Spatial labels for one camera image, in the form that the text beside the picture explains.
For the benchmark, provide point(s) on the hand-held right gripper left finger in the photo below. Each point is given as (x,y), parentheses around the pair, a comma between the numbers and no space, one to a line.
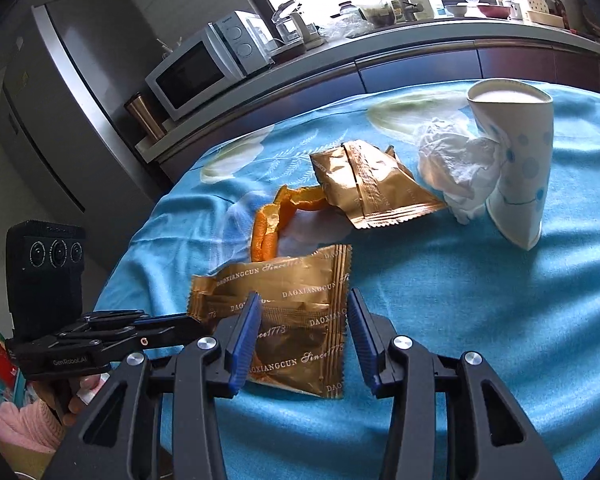
(242,345)

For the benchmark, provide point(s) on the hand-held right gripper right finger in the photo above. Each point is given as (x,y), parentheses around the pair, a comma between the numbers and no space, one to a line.
(362,340)

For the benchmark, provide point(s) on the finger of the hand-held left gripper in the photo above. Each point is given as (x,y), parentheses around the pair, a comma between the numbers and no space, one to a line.
(170,332)
(115,316)

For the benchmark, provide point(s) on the gold foil snack wrapper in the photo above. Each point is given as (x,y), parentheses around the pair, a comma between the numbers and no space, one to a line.
(300,310)
(375,185)

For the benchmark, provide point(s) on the orange peel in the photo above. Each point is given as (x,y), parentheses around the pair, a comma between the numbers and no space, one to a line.
(262,230)

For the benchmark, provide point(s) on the white tissue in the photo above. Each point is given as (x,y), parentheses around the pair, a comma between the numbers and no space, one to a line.
(455,170)

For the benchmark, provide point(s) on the white dotted paper cup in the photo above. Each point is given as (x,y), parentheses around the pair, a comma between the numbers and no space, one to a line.
(522,170)

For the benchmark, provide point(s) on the person's left forearm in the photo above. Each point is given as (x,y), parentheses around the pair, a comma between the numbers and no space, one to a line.
(20,420)

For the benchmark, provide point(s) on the person's left hand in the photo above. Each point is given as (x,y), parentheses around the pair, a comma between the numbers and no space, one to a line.
(72,405)

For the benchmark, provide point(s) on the blue floral tablecloth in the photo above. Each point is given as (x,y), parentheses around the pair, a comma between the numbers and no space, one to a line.
(455,335)

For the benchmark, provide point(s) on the grey refrigerator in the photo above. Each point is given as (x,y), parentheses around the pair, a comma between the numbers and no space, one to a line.
(80,110)

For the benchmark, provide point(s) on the brown metal tumbler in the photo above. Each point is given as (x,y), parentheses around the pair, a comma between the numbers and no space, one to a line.
(145,117)

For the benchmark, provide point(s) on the white microwave oven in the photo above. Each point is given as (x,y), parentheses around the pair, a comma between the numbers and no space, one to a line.
(195,70)

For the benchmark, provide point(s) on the kitchen counter cabinet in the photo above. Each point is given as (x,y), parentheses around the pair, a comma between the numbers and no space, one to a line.
(405,65)

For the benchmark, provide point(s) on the dark bowl with red rim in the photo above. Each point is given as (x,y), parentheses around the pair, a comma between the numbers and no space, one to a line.
(290,52)

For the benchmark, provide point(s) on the clear plastic bag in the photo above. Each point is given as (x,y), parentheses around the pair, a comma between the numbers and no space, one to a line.
(347,29)

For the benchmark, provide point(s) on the glass electric kettle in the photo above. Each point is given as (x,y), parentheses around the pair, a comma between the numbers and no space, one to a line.
(290,22)

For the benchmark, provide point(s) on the plastic food container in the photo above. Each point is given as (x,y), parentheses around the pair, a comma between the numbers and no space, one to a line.
(380,14)

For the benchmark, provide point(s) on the glass jar with dark lid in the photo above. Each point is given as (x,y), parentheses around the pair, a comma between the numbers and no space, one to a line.
(348,11)

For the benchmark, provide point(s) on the white bowl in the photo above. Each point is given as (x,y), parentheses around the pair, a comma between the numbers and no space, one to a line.
(456,10)

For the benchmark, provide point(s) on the cream oval dish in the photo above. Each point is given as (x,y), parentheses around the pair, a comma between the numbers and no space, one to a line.
(545,19)

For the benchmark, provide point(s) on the white slotted spoon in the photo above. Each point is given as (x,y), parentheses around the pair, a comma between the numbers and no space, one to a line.
(537,4)

